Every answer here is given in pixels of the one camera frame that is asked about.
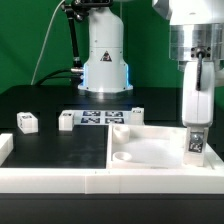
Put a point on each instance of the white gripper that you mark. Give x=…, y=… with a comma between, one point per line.
x=197, y=105

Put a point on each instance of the white square tabletop part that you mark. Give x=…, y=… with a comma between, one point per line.
x=146, y=147

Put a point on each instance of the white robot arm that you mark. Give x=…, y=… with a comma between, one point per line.
x=196, y=42

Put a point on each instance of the fiducial marker sheet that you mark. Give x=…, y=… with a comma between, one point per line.
x=100, y=117

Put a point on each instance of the white U-shaped obstacle fence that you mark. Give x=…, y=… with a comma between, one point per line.
x=188, y=180

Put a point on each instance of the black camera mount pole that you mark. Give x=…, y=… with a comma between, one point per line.
x=75, y=13

